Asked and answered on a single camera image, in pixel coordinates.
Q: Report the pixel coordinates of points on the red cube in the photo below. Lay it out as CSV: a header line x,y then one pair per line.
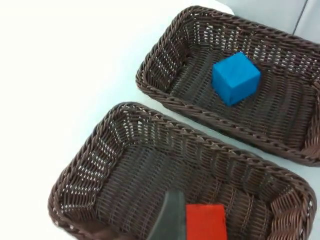
x,y
206,222

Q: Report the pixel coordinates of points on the dark brown wicker basket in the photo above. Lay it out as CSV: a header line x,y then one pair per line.
x,y
262,82
150,175

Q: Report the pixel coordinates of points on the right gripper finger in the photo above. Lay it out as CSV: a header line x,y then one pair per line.
x,y
170,220

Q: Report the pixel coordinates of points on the blue cube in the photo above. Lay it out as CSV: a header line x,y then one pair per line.
x,y
235,78

